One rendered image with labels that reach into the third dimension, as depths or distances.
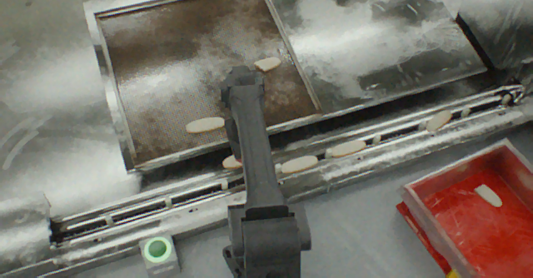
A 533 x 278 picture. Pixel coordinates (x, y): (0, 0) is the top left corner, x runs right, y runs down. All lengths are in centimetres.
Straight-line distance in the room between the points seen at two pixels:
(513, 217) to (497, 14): 56
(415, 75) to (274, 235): 92
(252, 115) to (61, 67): 89
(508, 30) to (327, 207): 70
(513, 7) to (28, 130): 134
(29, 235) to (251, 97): 58
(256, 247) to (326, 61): 86
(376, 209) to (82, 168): 75
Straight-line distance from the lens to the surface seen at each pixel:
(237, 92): 95
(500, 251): 135
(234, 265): 119
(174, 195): 127
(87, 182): 137
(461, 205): 138
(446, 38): 164
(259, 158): 81
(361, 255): 125
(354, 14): 160
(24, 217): 125
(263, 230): 70
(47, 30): 180
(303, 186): 126
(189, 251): 123
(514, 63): 157
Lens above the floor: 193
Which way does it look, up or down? 52 degrees down
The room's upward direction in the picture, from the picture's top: 3 degrees clockwise
